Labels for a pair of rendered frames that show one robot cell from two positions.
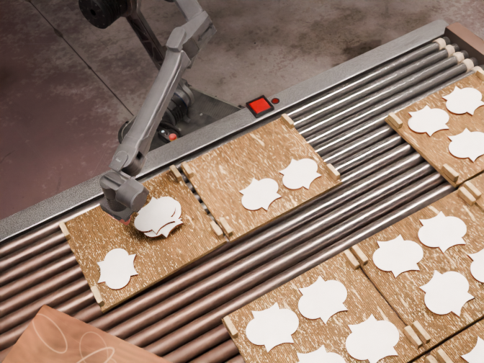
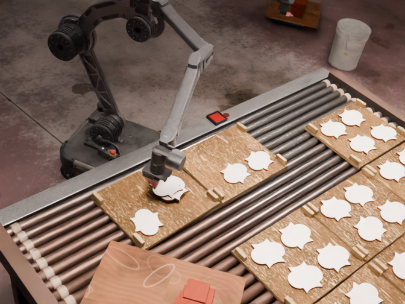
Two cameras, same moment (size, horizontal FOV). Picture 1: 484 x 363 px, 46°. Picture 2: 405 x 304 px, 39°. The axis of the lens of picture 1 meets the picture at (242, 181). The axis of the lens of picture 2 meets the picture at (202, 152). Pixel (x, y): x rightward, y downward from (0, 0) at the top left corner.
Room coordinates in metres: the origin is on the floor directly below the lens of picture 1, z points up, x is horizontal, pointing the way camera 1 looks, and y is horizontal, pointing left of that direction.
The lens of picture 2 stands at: (-0.54, 0.83, 2.67)
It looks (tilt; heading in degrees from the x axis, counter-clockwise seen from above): 42 degrees down; 336
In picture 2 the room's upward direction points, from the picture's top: 9 degrees clockwise
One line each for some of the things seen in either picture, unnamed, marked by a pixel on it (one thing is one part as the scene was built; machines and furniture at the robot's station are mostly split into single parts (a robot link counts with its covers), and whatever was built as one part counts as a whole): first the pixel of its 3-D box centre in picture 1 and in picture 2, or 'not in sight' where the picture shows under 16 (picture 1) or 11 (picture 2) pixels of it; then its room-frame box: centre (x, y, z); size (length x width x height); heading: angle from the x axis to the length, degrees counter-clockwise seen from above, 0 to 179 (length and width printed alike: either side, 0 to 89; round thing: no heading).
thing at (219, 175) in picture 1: (259, 174); (229, 161); (1.16, -0.06, 0.93); 0.41 x 0.35 x 0.02; 113
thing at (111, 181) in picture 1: (114, 186); (160, 155); (0.96, 0.34, 1.21); 0.07 x 0.06 x 0.07; 48
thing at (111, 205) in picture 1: (117, 199); (157, 166); (0.96, 0.34, 1.15); 0.10 x 0.07 x 0.07; 48
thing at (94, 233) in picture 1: (141, 233); (155, 200); (0.99, 0.33, 0.93); 0.41 x 0.35 x 0.02; 115
